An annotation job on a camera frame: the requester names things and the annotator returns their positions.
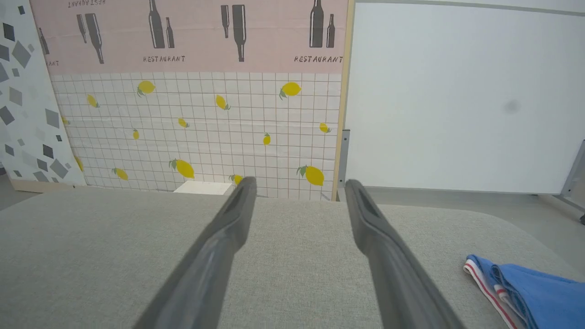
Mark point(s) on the white panel with grey squares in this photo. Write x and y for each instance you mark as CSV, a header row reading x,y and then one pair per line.
x,y
32,114

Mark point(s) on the grey metal board bracket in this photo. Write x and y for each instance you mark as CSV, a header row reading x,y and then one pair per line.
x,y
575,178
344,155

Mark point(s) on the blue shirt with white sleeves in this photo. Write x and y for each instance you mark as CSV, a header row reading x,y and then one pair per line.
x,y
544,292

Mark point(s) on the wooden mesh fence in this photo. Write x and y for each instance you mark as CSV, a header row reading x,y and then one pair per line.
x,y
205,114

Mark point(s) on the grey fabric ottoman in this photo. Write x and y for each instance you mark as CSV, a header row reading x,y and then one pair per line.
x,y
297,274

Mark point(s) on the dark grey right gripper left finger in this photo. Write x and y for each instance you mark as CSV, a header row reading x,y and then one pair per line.
x,y
205,269

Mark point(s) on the white rectangular block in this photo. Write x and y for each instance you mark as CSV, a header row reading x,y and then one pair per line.
x,y
201,188

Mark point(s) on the plain white board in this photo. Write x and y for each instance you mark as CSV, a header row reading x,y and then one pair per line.
x,y
457,91

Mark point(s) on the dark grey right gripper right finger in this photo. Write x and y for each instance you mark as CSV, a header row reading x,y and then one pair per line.
x,y
393,274

